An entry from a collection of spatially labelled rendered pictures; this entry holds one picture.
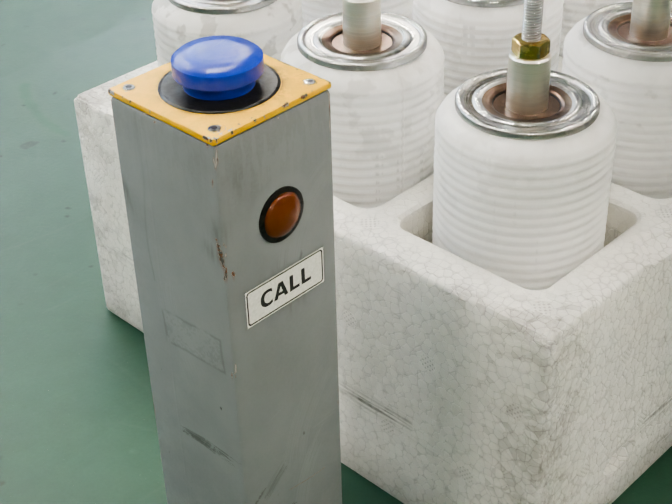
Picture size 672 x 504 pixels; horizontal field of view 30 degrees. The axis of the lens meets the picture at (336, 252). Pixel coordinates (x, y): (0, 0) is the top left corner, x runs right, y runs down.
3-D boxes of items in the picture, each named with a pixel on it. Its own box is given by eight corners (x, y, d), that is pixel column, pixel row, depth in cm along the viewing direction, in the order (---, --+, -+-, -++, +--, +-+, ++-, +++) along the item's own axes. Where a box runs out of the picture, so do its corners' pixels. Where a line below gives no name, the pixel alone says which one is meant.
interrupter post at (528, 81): (496, 103, 67) (499, 47, 65) (537, 96, 67) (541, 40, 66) (515, 124, 65) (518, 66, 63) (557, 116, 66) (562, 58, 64)
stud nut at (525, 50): (507, 47, 65) (507, 32, 64) (536, 42, 65) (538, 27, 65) (523, 63, 63) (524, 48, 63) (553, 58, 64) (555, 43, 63)
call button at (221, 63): (284, 92, 55) (282, 50, 54) (216, 125, 53) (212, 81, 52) (223, 66, 57) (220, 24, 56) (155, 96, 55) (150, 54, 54)
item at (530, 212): (406, 340, 79) (408, 81, 69) (544, 308, 81) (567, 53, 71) (466, 439, 71) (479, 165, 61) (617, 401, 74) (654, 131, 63)
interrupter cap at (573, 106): (432, 91, 68) (433, 79, 68) (558, 68, 70) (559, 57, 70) (489, 156, 62) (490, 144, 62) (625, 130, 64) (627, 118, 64)
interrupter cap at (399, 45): (275, 37, 74) (274, 26, 74) (385, 10, 77) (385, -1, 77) (335, 87, 69) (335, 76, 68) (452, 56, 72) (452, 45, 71)
